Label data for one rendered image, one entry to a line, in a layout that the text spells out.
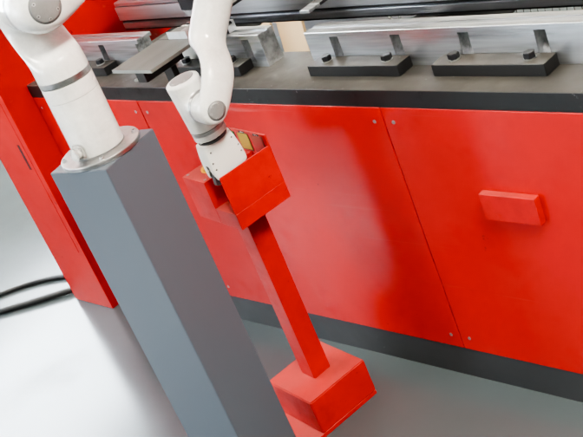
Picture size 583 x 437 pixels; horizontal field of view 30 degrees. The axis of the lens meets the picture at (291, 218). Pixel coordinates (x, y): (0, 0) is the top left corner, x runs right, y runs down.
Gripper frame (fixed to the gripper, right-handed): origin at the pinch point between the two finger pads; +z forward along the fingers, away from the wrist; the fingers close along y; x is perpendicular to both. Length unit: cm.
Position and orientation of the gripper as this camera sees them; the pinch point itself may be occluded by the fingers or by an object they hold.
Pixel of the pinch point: (239, 186)
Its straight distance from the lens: 268.1
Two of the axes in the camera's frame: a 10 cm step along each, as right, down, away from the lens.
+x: 5.8, 1.8, -7.9
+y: -7.0, 6.0, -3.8
